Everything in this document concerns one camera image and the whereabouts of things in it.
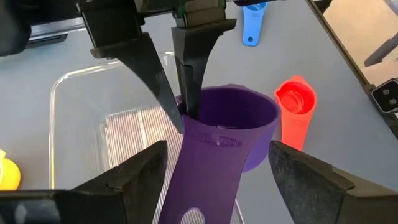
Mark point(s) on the grey table-level camera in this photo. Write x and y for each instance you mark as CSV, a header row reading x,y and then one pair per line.
x,y
387,96

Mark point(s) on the yellow measuring cup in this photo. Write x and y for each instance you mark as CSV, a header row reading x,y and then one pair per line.
x,y
9,174

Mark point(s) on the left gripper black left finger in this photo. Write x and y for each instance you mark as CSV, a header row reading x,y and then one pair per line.
x,y
109,193

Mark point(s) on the clear plastic basket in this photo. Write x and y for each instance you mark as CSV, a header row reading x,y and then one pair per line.
x,y
77,130

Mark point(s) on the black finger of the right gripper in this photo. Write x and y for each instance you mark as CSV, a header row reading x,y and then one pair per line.
x,y
196,62
136,62

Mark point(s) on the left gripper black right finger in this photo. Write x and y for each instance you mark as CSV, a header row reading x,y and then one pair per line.
x,y
326,196

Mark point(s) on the blue measuring cup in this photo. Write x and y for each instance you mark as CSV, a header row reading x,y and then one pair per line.
x,y
252,25

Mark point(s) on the red measuring cup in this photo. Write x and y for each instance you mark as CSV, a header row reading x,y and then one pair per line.
x,y
295,124

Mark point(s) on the black table edge frame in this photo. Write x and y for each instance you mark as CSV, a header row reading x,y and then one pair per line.
x,y
343,46

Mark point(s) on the purple measuring cup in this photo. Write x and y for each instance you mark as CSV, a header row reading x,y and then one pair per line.
x,y
211,174

